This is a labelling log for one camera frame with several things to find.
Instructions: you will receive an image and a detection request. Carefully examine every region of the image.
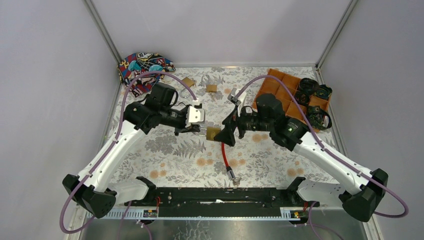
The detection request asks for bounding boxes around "open brass padlock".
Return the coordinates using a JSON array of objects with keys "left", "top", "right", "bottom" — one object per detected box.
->
[{"left": 179, "top": 77, "right": 196, "bottom": 99}]

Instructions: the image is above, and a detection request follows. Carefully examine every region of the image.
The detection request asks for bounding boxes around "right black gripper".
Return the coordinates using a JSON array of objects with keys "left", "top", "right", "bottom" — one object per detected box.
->
[{"left": 213, "top": 103, "right": 273, "bottom": 146}]

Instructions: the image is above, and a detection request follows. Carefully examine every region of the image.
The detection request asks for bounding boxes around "dark green coiled strap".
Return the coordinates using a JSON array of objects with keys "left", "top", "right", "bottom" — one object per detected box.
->
[{"left": 314, "top": 84, "right": 333, "bottom": 101}]

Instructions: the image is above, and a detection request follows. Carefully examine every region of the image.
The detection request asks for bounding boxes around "red cable lock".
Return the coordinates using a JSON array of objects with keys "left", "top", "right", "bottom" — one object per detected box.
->
[{"left": 221, "top": 142, "right": 241, "bottom": 188}]

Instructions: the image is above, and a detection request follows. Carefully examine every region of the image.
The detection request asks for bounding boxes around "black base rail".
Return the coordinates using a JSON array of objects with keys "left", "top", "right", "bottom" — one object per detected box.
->
[{"left": 131, "top": 187, "right": 312, "bottom": 218}]

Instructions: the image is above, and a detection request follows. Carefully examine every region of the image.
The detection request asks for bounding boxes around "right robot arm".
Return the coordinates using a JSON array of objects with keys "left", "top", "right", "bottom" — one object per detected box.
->
[{"left": 214, "top": 93, "right": 388, "bottom": 222}]

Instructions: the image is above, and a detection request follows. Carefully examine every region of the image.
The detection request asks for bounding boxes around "floral table mat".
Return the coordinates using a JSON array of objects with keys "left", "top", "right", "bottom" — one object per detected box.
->
[{"left": 111, "top": 67, "right": 336, "bottom": 188}]

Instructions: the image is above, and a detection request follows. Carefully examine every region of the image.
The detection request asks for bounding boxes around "black coiled strap middle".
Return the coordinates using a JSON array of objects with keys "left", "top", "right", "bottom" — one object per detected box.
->
[{"left": 292, "top": 90, "right": 312, "bottom": 106}]

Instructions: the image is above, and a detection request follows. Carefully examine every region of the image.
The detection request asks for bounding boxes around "purple cable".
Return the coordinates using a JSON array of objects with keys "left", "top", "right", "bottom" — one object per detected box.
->
[
  {"left": 59, "top": 70, "right": 200, "bottom": 240},
  {"left": 231, "top": 74, "right": 410, "bottom": 240}
]

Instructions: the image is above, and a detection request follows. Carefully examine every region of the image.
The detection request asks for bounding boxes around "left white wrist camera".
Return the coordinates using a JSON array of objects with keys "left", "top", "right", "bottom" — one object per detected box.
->
[{"left": 185, "top": 103, "right": 206, "bottom": 128}]

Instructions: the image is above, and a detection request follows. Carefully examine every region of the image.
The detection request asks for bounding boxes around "small brass padlock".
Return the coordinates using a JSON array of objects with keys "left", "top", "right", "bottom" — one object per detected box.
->
[{"left": 202, "top": 74, "right": 218, "bottom": 93}]

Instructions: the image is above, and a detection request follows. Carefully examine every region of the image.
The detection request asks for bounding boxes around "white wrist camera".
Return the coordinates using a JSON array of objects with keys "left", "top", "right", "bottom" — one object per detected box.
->
[
  {"left": 227, "top": 88, "right": 247, "bottom": 117},
  {"left": 185, "top": 103, "right": 206, "bottom": 128}
]

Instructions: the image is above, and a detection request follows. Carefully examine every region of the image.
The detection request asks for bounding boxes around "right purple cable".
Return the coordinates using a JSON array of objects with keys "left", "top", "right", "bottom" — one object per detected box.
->
[{"left": 231, "top": 74, "right": 410, "bottom": 240}]

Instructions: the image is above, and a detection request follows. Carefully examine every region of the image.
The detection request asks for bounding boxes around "colourful patterned cloth bag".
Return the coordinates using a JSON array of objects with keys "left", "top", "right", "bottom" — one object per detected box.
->
[{"left": 117, "top": 52, "right": 176, "bottom": 97}]

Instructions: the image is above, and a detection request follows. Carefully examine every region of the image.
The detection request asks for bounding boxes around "black patterned strap bundle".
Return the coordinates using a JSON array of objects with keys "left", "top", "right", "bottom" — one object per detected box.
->
[{"left": 304, "top": 105, "right": 333, "bottom": 131}]

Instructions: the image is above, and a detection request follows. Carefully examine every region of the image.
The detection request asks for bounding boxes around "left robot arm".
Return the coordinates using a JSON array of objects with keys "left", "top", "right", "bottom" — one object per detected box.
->
[{"left": 62, "top": 83, "right": 205, "bottom": 219}]

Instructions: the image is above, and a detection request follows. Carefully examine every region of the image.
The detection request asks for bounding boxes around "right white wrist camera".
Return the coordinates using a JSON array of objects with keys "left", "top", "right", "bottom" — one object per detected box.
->
[{"left": 227, "top": 88, "right": 247, "bottom": 117}]

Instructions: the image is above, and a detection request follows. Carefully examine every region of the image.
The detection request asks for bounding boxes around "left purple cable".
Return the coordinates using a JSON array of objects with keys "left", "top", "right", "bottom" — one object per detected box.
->
[{"left": 59, "top": 70, "right": 200, "bottom": 240}]

